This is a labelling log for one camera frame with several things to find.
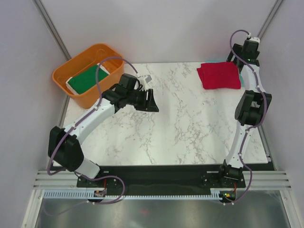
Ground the aluminium frame post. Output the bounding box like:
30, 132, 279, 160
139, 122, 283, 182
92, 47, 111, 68
257, 0, 285, 40
33, 0, 71, 61

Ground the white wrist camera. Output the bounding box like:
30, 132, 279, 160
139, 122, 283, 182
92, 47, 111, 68
138, 75, 152, 84
247, 33, 260, 44

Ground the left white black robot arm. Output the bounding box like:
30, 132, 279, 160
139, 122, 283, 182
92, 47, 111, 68
48, 73, 159, 187

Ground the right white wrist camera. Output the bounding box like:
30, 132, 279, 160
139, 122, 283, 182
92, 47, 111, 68
247, 33, 260, 44

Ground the teal folded t shirt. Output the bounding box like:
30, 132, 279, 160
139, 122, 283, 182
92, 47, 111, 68
205, 59, 245, 87

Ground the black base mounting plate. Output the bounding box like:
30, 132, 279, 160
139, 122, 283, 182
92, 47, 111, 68
75, 162, 275, 195

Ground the right aluminium frame post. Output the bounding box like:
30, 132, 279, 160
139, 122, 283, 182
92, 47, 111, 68
257, 0, 285, 40

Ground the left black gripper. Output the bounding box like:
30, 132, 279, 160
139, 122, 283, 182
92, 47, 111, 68
126, 88, 159, 113

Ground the red t shirt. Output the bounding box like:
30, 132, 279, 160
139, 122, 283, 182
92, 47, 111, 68
197, 62, 241, 90

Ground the left aluminium frame post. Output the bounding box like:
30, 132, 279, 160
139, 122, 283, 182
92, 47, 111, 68
33, 0, 71, 61

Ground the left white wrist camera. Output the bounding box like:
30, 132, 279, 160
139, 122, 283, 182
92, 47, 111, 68
138, 75, 152, 84

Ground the green folded t shirt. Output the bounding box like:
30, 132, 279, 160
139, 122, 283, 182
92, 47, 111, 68
66, 64, 98, 95

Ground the white slotted cable duct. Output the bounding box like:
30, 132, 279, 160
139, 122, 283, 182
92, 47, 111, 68
43, 190, 222, 200

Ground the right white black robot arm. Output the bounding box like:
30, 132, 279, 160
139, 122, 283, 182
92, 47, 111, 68
217, 37, 272, 187

